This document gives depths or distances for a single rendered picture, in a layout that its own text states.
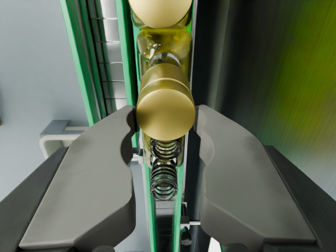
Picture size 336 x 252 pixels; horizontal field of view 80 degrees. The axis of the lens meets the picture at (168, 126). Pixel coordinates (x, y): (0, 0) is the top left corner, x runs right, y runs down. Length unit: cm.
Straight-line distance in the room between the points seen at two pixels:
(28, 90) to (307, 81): 64
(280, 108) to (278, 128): 2
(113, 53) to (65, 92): 26
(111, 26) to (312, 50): 32
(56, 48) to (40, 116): 22
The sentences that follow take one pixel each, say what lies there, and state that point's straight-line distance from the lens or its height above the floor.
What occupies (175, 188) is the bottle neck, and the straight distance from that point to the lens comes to 22.
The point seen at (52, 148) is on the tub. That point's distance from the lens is 68.
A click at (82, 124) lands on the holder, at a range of 64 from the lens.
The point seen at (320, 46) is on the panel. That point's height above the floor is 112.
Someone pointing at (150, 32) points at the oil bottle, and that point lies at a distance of 21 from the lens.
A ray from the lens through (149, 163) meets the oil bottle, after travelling 26.
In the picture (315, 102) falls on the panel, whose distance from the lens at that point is 20.
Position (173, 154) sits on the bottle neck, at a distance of 19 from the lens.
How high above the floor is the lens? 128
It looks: 58 degrees down
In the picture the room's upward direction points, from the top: 178 degrees clockwise
